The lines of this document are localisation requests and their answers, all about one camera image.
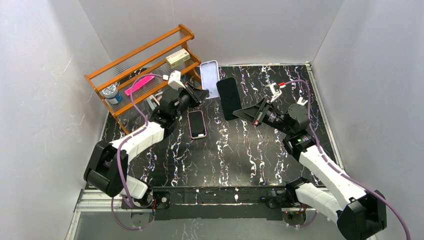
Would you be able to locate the lavender phone case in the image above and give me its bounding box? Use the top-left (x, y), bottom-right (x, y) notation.
top-left (199, 60), bottom-right (220, 99)

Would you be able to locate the white cardboard box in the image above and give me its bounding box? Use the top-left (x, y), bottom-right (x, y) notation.
top-left (165, 48), bottom-right (191, 69)

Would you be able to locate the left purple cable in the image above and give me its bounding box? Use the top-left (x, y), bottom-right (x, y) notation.
top-left (110, 72), bottom-right (170, 232)

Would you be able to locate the white staple remover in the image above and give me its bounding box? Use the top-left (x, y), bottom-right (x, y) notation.
top-left (296, 97), bottom-right (309, 106)

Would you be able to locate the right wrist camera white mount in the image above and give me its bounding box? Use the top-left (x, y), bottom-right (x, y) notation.
top-left (269, 82), bottom-right (286, 103)

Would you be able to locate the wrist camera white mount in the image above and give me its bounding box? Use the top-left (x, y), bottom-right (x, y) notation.
top-left (162, 70), bottom-right (186, 91)
top-left (269, 82), bottom-right (286, 103)

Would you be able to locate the teal white stapler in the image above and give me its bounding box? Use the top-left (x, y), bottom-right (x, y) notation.
top-left (147, 95), bottom-right (160, 111)

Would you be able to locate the orange wooden shelf rack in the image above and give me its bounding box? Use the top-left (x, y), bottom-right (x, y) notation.
top-left (85, 24), bottom-right (201, 134)

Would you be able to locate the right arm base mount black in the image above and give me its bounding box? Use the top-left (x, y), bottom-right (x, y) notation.
top-left (260, 177), bottom-right (310, 213)

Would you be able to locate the pink flat box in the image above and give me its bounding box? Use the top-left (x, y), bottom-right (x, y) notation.
top-left (124, 74), bottom-right (156, 96)

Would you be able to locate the black smartphone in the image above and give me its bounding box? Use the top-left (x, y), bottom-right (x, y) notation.
top-left (216, 77), bottom-right (242, 121)

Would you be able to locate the phone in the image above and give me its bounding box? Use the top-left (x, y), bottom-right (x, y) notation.
top-left (187, 110), bottom-right (207, 140)

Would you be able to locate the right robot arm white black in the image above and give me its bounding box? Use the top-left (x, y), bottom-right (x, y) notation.
top-left (233, 98), bottom-right (387, 240)

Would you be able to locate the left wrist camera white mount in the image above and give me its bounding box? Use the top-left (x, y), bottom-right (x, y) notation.
top-left (162, 70), bottom-right (186, 91)

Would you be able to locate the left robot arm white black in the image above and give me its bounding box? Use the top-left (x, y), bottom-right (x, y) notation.
top-left (83, 83), bottom-right (209, 200)

